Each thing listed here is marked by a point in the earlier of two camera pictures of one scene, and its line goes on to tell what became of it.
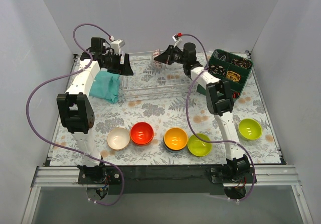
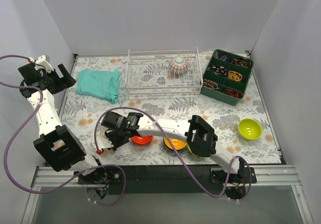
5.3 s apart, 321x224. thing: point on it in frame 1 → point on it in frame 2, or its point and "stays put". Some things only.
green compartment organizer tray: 225,66 stays put
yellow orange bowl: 175,138 stays put
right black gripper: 170,55 → 116,137
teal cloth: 106,85 stays put
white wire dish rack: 170,82 stays put
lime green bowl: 250,129 stays put
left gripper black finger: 126,70 → 67,80
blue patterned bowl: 156,65 → 178,65
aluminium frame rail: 284,176 stays put
